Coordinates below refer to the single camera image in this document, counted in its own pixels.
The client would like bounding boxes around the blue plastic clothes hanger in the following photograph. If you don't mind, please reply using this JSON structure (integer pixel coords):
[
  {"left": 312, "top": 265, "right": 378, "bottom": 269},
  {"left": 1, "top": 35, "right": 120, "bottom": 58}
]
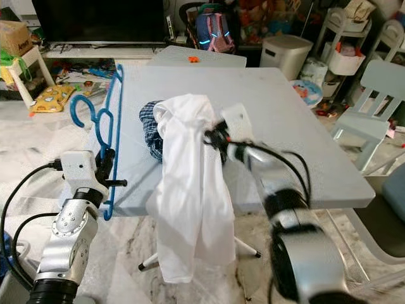
[{"left": 70, "top": 63, "right": 124, "bottom": 221}]

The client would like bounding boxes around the white shirt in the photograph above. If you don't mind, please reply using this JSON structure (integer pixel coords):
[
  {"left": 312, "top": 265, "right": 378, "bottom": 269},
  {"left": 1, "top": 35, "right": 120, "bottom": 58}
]
[{"left": 146, "top": 94, "right": 238, "bottom": 284}]

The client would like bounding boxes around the blue plaid cloth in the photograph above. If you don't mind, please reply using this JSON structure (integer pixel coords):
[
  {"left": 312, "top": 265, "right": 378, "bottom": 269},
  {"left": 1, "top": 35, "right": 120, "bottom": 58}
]
[{"left": 139, "top": 100, "right": 165, "bottom": 162}]

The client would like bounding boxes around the large grey folding table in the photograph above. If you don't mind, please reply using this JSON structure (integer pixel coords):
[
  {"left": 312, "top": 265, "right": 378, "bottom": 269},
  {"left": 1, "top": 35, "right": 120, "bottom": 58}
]
[{"left": 95, "top": 65, "right": 375, "bottom": 273}]

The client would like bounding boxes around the small grey table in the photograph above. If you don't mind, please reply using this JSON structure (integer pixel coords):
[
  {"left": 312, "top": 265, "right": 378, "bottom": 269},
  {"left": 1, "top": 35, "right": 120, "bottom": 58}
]
[{"left": 144, "top": 46, "right": 247, "bottom": 69}]

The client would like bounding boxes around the yellow toy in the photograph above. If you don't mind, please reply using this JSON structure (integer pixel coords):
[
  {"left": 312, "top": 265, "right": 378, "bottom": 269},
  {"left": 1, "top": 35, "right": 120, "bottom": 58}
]
[{"left": 30, "top": 85, "right": 77, "bottom": 115}]

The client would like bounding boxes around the blue and pink backpack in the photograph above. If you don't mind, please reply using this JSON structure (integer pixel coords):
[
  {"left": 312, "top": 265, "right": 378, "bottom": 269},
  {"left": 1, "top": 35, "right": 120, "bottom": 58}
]
[{"left": 195, "top": 6, "right": 235, "bottom": 53}]

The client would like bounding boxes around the grey round bin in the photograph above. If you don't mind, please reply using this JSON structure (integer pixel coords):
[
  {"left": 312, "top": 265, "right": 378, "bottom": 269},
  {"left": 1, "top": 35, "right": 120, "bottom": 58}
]
[{"left": 259, "top": 35, "right": 314, "bottom": 80}]

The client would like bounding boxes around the white television console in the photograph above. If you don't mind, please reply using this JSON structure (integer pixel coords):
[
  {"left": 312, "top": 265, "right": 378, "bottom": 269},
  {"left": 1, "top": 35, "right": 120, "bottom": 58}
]
[{"left": 41, "top": 43, "right": 165, "bottom": 61}]

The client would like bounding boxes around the small white side table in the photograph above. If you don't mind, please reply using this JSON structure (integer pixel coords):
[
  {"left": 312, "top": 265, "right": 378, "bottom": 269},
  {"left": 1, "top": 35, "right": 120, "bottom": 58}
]
[{"left": 0, "top": 46, "right": 56, "bottom": 108}]

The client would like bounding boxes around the white storage trolley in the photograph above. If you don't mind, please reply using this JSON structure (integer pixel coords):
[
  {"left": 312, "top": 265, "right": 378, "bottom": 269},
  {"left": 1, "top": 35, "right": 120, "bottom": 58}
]
[{"left": 313, "top": 6, "right": 374, "bottom": 96}]

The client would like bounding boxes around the black flat television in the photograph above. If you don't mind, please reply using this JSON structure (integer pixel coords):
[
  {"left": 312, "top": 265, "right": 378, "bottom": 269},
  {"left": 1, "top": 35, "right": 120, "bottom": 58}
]
[{"left": 32, "top": 0, "right": 168, "bottom": 45}]

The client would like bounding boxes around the pale grey child chair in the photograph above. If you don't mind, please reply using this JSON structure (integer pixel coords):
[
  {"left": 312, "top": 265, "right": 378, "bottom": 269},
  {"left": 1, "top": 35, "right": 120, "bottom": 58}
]
[{"left": 332, "top": 60, "right": 405, "bottom": 172}]

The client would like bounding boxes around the brown cardboard box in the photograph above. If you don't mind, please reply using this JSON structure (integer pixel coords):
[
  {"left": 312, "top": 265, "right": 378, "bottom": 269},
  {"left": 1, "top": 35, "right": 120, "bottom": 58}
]
[{"left": 0, "top": 21, "right": 34, "bottom": 58}]

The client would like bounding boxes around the dark seat folding chair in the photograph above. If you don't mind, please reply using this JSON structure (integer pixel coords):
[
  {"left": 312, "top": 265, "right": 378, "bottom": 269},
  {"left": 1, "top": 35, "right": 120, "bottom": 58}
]
[{"left": 351, "top": 174, "right": 405, "bottom": 267}]

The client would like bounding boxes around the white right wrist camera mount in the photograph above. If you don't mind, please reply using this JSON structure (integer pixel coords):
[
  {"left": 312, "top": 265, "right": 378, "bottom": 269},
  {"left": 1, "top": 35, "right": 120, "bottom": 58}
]
[{"left": 220, "top": 103, "right": 254, "bottom": 143}]

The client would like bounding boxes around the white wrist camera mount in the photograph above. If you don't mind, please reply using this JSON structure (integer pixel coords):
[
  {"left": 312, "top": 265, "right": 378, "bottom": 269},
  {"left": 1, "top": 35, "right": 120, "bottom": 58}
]
[
  {"left": 60, "top": 151, "right": 102, "bottom": 198},
  {"left": 220, "top": 103, "right": 254, "bottom": 143}
]

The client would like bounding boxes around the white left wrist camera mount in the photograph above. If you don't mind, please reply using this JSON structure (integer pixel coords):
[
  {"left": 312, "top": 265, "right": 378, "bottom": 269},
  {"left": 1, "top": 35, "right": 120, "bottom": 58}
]
[{"left": 60, "top": 151, "right": 102, "bottom": 198}]

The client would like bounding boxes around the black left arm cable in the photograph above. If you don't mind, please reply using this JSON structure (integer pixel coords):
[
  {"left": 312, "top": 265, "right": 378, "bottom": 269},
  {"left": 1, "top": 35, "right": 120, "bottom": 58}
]
[{"left": 0, "top": 161, "right": 64, "bottom": 292}]

